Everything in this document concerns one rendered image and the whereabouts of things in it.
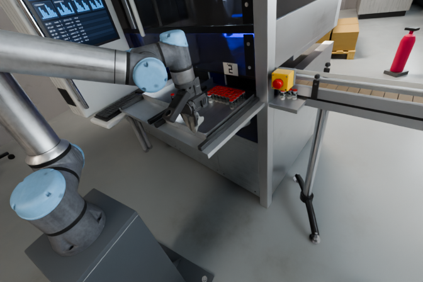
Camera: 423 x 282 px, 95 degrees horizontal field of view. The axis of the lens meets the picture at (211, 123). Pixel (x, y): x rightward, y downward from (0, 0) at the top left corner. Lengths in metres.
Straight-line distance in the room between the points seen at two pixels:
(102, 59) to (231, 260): 1.28
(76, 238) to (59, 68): 0.48
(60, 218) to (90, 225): 0.10
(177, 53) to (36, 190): 0.51
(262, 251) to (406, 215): 0.94
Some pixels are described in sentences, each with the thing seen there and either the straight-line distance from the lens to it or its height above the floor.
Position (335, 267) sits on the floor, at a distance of 1.49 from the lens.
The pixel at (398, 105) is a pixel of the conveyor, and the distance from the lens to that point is 0.93.
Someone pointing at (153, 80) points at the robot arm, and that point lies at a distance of 0.46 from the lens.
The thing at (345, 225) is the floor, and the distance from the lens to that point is 1.63.
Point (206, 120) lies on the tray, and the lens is 0.86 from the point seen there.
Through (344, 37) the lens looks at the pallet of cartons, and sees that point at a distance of 4.03.
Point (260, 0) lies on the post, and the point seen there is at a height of 1.29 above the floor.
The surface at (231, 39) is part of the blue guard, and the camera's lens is 0.92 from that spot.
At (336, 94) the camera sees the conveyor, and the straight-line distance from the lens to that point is 0.93.
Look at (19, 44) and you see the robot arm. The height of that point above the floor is 1.33.
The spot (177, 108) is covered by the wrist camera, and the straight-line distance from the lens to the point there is 0.64.
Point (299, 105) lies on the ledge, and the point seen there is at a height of 0.88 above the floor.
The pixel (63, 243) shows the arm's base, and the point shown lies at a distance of 0.77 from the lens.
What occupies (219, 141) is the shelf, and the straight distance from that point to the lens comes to 0.73.
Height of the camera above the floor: 1.36
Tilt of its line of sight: 35 degrees down
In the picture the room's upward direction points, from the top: 11 degrees counter-clockwise
